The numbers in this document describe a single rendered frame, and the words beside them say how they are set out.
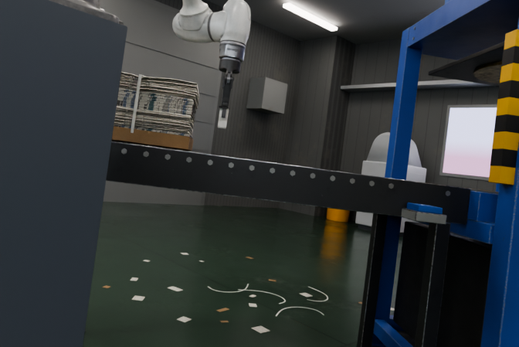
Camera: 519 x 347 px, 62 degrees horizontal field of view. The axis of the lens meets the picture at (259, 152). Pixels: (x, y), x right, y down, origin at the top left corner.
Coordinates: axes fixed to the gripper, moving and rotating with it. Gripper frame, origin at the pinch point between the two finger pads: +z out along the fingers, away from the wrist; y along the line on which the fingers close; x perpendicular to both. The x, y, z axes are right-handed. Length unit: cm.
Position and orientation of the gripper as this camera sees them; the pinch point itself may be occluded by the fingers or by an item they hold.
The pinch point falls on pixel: (222, 118)
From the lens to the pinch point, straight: 151.8
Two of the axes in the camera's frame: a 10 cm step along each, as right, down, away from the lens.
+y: 1.1, -0.1, -9.9
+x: 9.9, 1.3, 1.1
